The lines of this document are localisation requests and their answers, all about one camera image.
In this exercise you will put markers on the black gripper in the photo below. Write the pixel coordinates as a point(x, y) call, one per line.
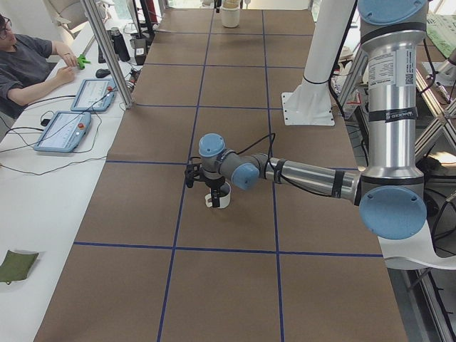
point(213, 184)

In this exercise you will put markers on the white cup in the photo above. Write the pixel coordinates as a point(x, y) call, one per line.
point(224, 198)

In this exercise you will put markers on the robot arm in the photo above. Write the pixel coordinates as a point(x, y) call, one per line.
point(389, 192)

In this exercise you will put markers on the far blue teach pendant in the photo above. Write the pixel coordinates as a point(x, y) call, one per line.
point(94, 94)

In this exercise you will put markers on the blue teach pendant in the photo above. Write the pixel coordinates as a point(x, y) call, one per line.
point(94, 94)
point(64, 132)

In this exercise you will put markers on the near blue teach pendant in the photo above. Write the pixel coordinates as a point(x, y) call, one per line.
point(64, 132)

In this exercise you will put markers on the black computer mouse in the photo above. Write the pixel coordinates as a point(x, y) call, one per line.
point(101, 73)

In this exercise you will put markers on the black water bottle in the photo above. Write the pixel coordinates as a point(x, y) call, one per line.
point(120, 47)

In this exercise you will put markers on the green plastic toy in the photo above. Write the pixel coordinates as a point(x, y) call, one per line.
point(82, 61)

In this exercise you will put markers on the white chair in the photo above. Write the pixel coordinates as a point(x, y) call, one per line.
point(414, 253)

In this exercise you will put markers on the green cloth pouch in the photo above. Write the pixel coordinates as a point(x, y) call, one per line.
point(16, 266)

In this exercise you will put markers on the person in grey shirt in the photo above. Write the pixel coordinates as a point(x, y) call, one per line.
point(25, 70)

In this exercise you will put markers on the white camera mast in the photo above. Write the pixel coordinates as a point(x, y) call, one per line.
point(310, 103)

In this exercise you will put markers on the aluminium frame post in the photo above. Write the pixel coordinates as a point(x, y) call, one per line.
point(102, 37)

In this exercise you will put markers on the cream bin with handle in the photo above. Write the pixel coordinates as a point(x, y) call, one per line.
point(230, 13)

